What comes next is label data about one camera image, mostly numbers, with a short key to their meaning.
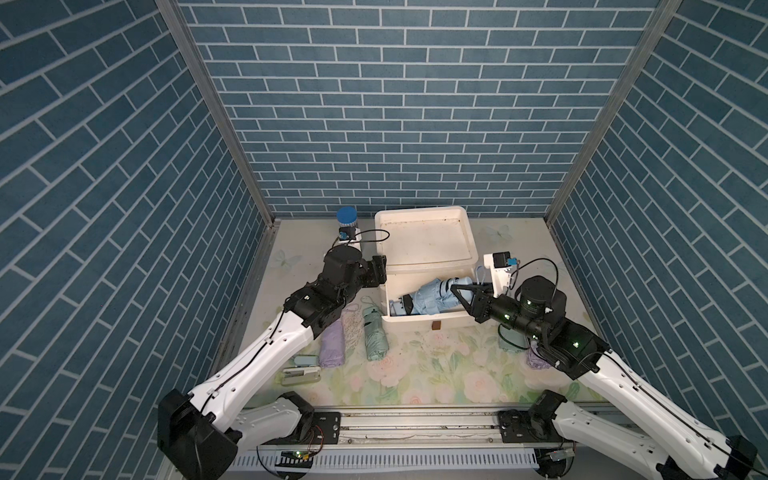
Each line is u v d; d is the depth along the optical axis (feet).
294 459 2.37
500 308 1.94
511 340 2.00
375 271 2.14
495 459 2.31
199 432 1.19
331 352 2.71
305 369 2.66
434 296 2.24
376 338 2.76
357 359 2.80
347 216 3.14
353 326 3.00
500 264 1.90
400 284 2.68
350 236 2.08
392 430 2.47
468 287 2.11
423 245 2.71
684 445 1.32
